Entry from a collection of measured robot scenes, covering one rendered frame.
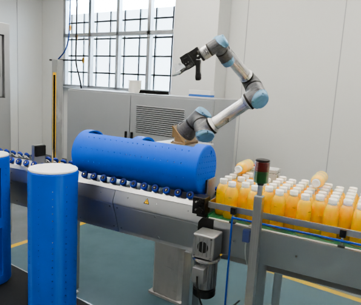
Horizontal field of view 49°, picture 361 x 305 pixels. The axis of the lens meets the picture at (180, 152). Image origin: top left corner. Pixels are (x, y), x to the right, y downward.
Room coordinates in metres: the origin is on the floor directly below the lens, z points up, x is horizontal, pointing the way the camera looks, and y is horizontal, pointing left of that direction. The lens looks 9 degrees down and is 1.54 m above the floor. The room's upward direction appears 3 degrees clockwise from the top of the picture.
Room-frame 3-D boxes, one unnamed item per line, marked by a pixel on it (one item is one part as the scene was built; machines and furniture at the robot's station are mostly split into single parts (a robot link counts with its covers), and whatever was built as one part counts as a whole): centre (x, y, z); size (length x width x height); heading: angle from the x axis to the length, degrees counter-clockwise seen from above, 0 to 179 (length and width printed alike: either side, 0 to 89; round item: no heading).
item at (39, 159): (2.77, 1.01, 1.00); 0.10 x 0.04 x 0.15; 153
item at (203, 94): (4.21, -0.19, 1.48); 0.24 x 0.12 x 0.08; 64
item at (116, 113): (4.68, 0.46, 0.72); 2.15 x 0.54 x 1.45; 56
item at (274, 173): (2.32, -0.49, 1.05); 0.20 x 0.10 x 0.10; 63
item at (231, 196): (1.94, -0.27, 0.99); 0.07 x 0.07 x 0.17
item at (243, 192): (1.95, -0.34, 0.99); 0.07 x 0.07 x 0.17
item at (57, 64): (3.13, 1.00, 0.85); 0.06 x 0.06 x 1.70; 63
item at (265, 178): (1.66, -0.35, 1.18); 0.06 x 0.06 x 0.05
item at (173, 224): (2.64, 0.75, 0.79); 2.17 x 0.29 x 0.34; 63
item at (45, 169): (2.25, 0.74, 1.03); 0.28 x 0.28 x 0.01
